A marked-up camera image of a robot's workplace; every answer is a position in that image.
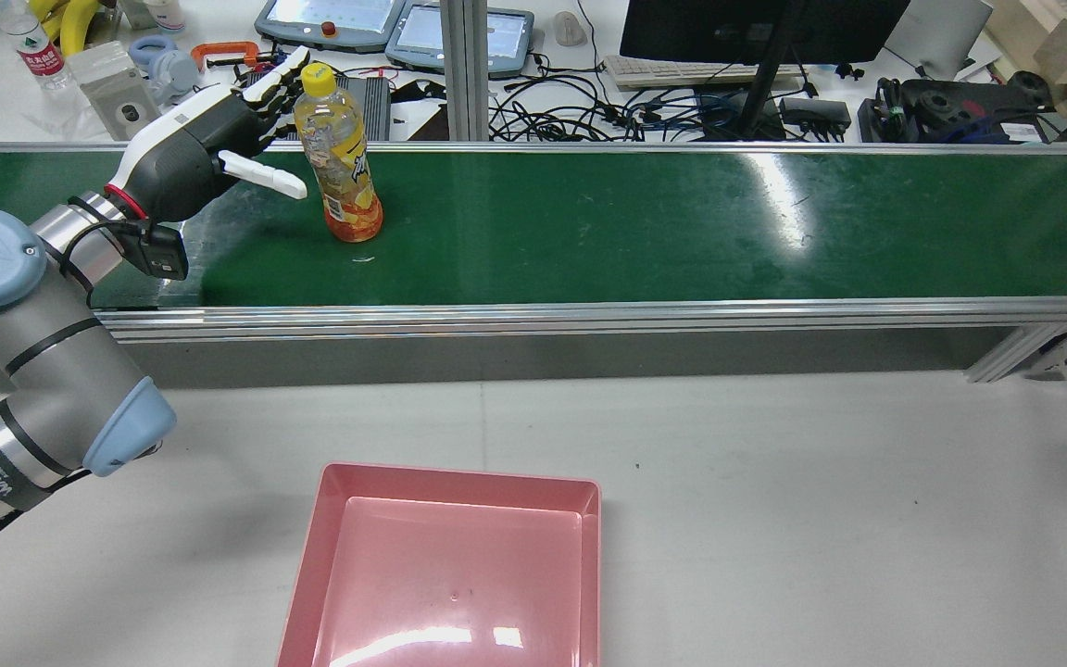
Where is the black equipment case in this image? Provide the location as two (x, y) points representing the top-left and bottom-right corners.
(858, 78), (1053, 144)

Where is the large black cable tangle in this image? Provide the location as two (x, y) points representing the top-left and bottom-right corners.
(487, 54), (629, 143)

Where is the water bottle red label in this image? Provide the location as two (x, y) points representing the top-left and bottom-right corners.
(0, 0), (77, 92)

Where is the black Huawei monitor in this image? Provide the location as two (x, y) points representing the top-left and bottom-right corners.
(620, 0), (912, 140)

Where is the beige cardboard box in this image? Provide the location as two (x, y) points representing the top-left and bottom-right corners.
(985, 0), (1067, 61)

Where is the pink plastic basket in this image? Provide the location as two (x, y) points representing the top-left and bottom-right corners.
(276, 462), (602, 667)

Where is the white plastic jar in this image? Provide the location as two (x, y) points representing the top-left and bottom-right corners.
(142, 0), (187, 33)

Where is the black ribbed power box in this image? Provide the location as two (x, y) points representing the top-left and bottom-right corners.
(348, 76), (393, 142)

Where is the white keyboard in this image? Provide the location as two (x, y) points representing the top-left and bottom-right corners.
(604, 54), (808, 92)

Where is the grey teach pendant red button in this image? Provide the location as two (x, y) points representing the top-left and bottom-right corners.
(254, 0), (408, 54)

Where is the blue cable bundle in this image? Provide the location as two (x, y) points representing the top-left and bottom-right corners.
(626, 86), (749, 141)

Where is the dark grey white left robot hand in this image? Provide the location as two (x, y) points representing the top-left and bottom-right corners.
(106, 46), (310, 223)

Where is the aluminium profile post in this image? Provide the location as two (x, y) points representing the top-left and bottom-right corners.
(439, 0), (491, 143)

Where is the green conveyor belt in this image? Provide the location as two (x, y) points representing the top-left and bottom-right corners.
(0, 150), (1067, 313)
(0, 141), (1067, 384)

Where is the orange clamp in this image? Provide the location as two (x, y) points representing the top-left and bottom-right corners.
(191, 42), (277, 71)

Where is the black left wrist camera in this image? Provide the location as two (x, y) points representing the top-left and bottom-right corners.
(119, 222), (190, 282)

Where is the orange drink bottle yellow cap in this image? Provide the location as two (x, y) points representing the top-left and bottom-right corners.
(294, 62), (384, 244)

